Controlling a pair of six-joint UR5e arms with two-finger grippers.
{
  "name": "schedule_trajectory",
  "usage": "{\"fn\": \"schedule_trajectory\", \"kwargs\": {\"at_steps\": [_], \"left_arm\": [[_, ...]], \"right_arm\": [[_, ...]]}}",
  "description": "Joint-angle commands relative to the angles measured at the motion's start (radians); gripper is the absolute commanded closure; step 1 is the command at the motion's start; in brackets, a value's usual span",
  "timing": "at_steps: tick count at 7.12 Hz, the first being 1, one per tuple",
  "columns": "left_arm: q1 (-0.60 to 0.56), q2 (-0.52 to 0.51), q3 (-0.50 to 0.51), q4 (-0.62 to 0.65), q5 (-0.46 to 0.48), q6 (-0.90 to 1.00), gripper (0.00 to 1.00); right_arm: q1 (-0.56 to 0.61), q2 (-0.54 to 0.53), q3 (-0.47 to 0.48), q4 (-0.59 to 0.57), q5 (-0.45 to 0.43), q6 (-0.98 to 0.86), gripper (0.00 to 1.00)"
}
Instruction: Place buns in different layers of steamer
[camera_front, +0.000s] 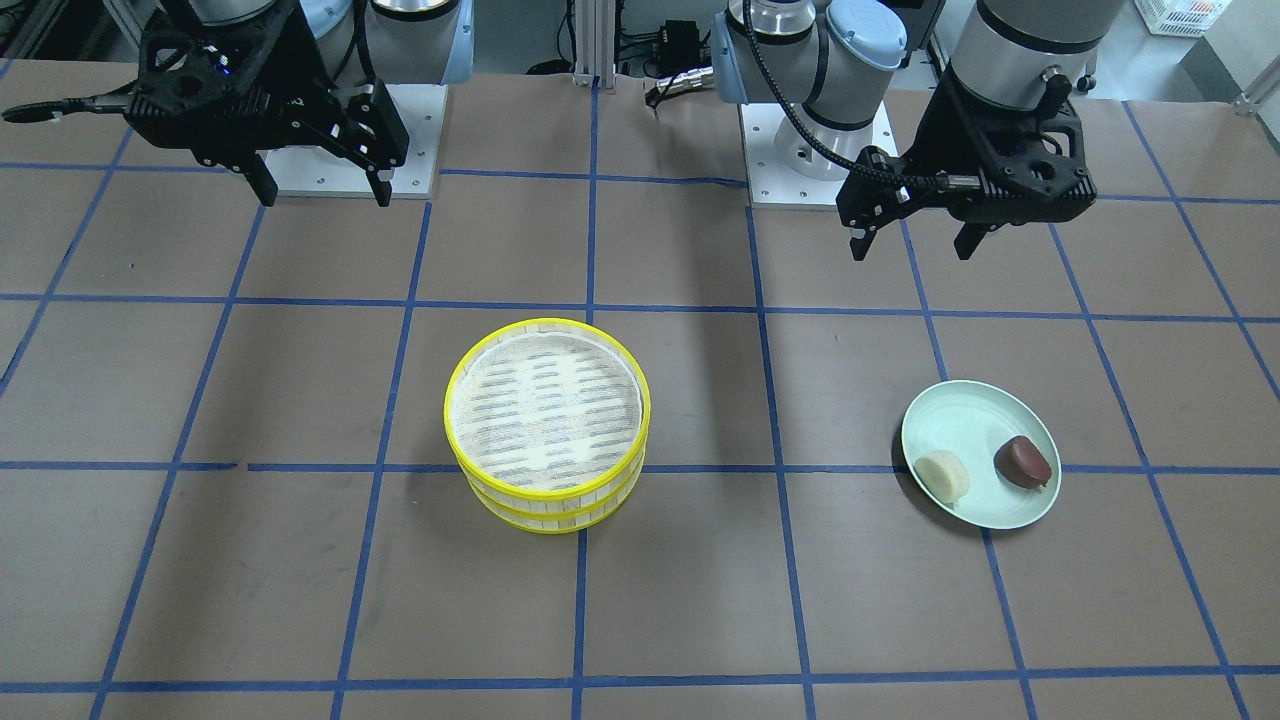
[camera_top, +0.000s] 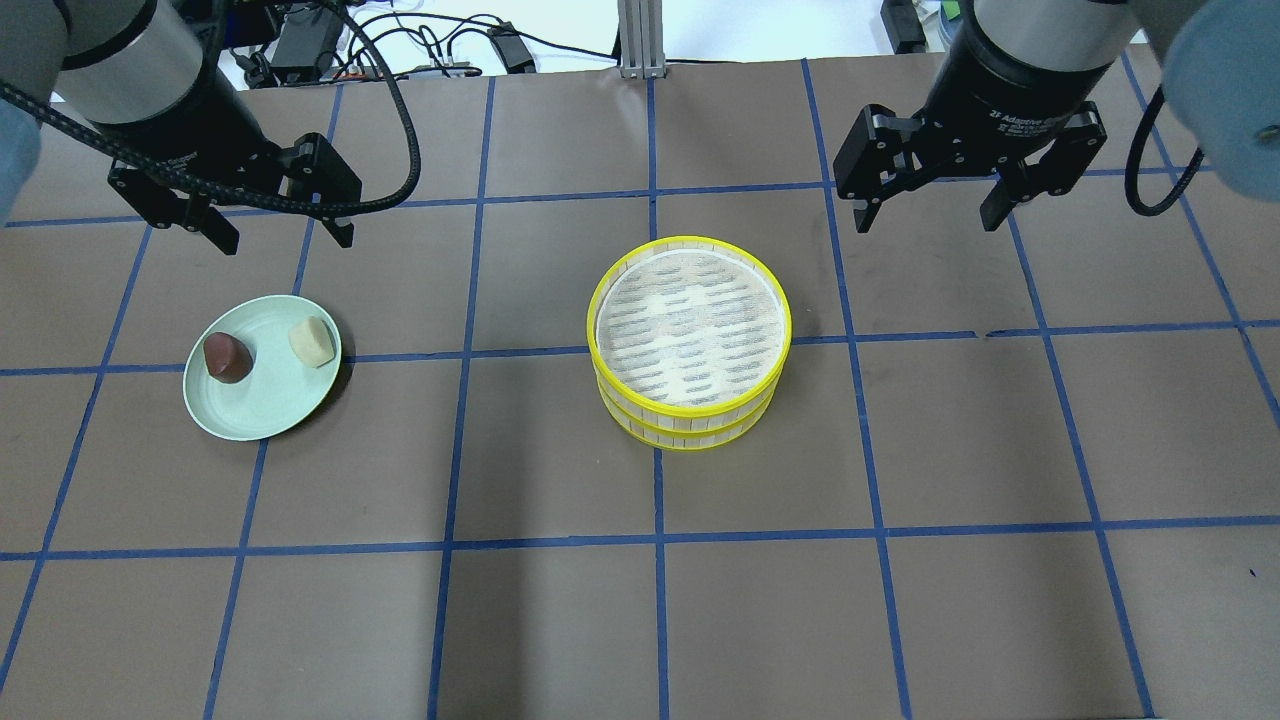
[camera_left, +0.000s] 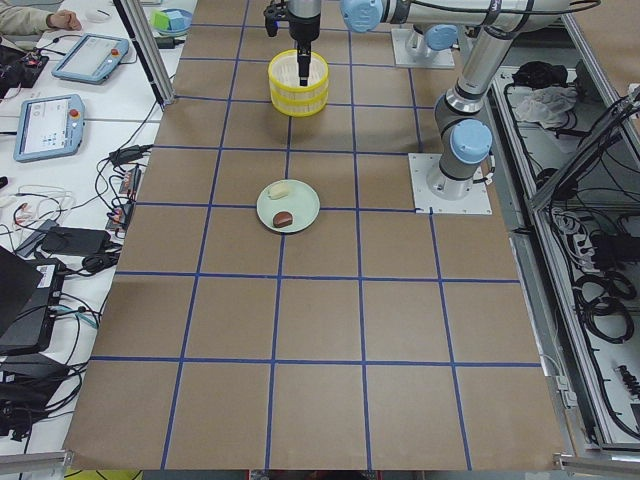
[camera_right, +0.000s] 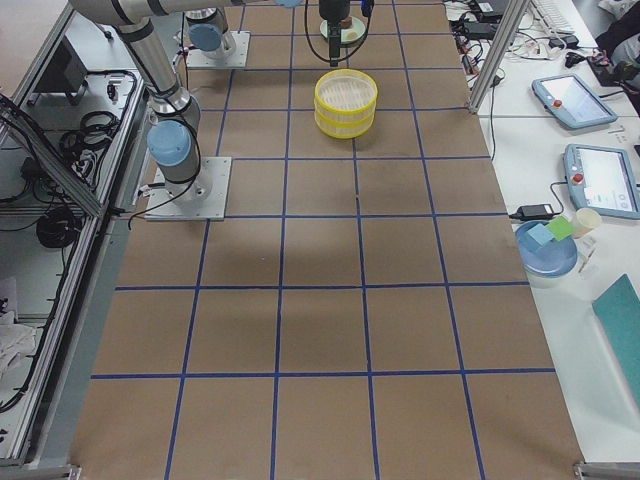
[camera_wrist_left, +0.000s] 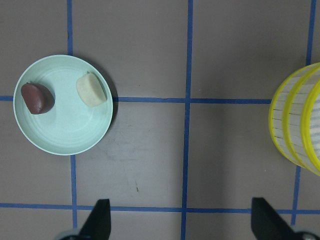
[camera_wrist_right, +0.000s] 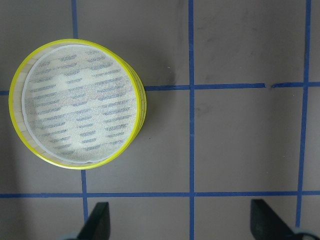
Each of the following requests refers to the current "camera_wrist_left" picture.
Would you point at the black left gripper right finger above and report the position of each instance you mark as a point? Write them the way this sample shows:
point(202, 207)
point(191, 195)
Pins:
point(267, 224)

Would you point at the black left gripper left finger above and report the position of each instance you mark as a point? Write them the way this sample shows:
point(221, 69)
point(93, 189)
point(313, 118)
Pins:
point(98, 224)

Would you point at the yellow steamer top layer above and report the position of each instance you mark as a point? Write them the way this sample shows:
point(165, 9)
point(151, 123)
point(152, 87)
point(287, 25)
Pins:
point(301, 118)

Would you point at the yellow steamer layer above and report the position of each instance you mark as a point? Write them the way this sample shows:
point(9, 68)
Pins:
point(301, 118)
point(276, 115)

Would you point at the white bun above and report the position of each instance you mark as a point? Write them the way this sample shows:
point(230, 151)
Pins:
point(90, 90)

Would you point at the yellow steamer bottom layer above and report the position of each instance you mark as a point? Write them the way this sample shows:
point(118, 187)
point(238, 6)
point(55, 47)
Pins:
point(276, 115)

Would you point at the light green round plate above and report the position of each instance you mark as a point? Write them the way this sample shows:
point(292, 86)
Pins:
point(70, 127)

